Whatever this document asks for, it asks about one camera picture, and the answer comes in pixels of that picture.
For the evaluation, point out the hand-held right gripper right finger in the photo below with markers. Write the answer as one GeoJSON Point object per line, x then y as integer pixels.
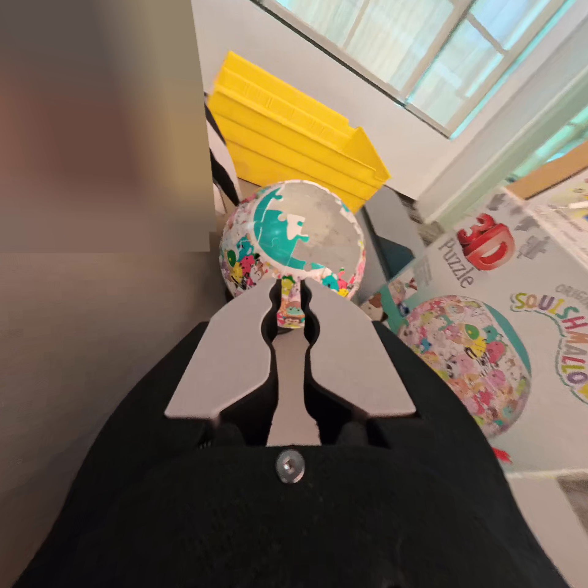
{"type": "Point", "coordinates": [363, 367]}

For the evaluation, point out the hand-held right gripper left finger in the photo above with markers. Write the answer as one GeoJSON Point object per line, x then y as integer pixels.
{"type": "Point", "coordinates": [220, 367]}

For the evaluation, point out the colourful puzzle piece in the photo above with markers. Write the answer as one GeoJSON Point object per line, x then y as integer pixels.
{"type": "Point", "coordinates": [291, 312]}

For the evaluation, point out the colourful puzzle ball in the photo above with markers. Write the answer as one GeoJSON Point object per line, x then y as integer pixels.
{"type": "Point", "coordinates": [243, 266]}

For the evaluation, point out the yellow plastic bin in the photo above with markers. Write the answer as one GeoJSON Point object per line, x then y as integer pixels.
{"type": "Point", "coordinates": [294, 138]}

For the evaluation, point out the printed puzzle box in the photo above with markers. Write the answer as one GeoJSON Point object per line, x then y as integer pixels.
{"type": "Point", "coordinates": [505, 275]}

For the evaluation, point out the printed instruction sheet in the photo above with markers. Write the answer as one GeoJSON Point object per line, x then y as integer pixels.
{"type": "Point", "coordinates": [542, 528]}

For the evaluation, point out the curved wooden board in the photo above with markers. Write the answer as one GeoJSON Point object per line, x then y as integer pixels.
{"type": "Point", "coordinates": [551, 172]}

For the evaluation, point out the window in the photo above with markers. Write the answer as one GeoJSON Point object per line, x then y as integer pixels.
{"type": "Point", "coordinates": [390, 41]}

